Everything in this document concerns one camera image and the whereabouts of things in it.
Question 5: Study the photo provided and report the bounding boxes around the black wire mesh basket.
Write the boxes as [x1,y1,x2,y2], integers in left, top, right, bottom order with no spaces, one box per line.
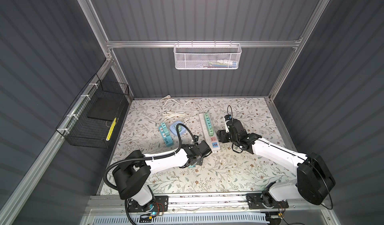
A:
[57,75,130,149]

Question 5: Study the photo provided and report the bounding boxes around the blue square socket cube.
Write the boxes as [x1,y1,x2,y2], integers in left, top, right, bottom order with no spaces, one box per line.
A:
[169,121,186,136]

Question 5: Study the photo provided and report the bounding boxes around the black flat pad in basket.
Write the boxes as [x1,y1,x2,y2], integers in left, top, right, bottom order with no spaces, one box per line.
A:
[87,98,121,122]

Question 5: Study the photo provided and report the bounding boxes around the white long power strip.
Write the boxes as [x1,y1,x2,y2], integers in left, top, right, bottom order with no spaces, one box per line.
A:
[199,112,221,153]

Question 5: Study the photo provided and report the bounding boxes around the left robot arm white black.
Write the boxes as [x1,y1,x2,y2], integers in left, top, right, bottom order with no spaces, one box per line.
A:
[103,123,212,211]

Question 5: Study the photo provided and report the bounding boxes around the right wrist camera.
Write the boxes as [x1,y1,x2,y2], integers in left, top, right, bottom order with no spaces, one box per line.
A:
[224,114,232,133]

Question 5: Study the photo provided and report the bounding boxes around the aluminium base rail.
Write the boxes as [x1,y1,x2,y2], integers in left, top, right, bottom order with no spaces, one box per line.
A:
[85,189,328,215]

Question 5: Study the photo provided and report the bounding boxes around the white ventilated cable tray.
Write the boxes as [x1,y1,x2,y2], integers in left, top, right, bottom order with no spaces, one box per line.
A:
[91,212,269,225]

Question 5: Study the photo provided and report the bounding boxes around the yellow marker pen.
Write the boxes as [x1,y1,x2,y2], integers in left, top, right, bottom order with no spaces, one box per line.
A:
[106,117,118,141]

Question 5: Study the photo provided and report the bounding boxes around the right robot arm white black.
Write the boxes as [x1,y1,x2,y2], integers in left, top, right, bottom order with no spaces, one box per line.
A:
[217,115,336,209]

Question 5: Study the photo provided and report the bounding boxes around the white wire mesh basket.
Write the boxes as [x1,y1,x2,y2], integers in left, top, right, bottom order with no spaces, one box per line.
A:
[173,42,242,70]

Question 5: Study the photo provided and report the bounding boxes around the teal power strip with USB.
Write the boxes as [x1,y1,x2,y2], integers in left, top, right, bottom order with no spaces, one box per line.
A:
[158,123,174,147]

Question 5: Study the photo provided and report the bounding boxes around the white coiled power cable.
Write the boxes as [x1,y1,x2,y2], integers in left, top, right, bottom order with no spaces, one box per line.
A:
[160,95,205,124]

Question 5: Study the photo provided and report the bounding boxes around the floral patterned table mat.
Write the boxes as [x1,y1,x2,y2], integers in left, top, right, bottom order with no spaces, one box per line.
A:
[112,98,294,194]

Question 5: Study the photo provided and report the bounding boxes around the pens in white basket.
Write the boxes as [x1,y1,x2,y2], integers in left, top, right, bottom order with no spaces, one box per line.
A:
[198,60,238,69]

